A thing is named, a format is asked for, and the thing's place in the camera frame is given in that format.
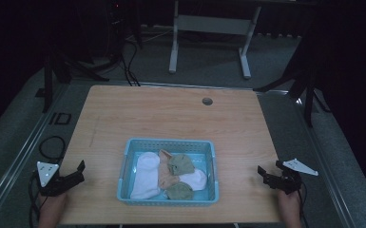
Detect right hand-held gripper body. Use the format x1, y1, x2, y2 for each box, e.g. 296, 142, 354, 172
265, 158, 319, 195

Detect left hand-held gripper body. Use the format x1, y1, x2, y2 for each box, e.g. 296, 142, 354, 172
36, 161, 74, 198

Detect person's right hand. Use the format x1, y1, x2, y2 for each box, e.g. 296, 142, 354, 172
277, 189, 302, 215

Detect person's left hand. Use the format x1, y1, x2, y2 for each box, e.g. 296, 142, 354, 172
38, 191, 68, 218

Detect long white sock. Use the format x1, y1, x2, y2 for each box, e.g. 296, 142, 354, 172
129, 151, 162, 200

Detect short white sock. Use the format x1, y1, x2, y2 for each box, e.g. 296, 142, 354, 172
178, 168, 208, 192

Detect black metal stand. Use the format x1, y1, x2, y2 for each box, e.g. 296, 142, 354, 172
34, 44, 110, 114
252, 28, 332, 128

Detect green sock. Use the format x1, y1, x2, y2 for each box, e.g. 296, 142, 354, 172
166, 153, 196, 177
164, 181, 195, 201

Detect peach sock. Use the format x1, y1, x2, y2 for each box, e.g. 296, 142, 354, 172
157, 148, 181, 191

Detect light blue plastic basket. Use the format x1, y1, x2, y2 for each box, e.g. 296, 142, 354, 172
116, 137, 221, 208

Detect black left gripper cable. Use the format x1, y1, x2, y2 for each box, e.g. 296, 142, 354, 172
28, 170, 46, 228

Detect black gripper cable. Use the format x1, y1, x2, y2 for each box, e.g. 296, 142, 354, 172
297, 185, 310, 228
28, 170, 46, 228

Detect black looped floor cable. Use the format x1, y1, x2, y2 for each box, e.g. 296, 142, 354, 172
38, 135, 67, 163

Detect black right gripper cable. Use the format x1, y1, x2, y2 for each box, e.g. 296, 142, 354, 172
297, 185, 310, 228

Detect black square floor frame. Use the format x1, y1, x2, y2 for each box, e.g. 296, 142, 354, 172
48, 111, 73, 126

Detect black hanging cables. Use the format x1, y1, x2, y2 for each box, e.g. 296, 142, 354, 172
119, 39, 142, 87

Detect white metal desk frame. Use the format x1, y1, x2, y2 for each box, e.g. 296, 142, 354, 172
168, 0, 262, 80

